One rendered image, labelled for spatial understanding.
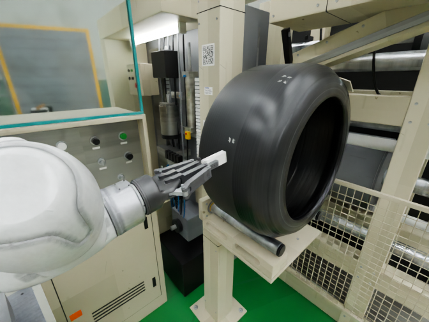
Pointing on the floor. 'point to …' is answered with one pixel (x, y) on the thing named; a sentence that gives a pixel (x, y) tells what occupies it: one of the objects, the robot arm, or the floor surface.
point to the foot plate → (198, 308)
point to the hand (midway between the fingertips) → (214, 161)
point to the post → (211, 26)
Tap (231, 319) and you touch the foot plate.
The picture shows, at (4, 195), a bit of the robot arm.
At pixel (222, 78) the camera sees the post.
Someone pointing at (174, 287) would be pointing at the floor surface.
